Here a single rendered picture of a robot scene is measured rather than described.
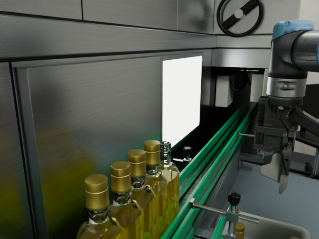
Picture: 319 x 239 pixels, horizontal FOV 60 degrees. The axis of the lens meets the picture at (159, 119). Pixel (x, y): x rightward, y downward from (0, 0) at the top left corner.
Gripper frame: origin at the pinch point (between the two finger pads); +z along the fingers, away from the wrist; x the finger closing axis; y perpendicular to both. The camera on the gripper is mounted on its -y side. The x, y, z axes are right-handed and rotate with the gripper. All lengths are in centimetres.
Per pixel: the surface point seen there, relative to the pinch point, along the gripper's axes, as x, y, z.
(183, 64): -32, 38, -24
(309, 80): -280, -12, 7
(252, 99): -90, 21, -3
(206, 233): 4.2, 16.6, 15.9
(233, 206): 4.8, 10.3, 6.1
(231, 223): 4.7, 10.5, 10.7
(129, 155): 25.1, 25.7, -11.6
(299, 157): -279, -13, 96
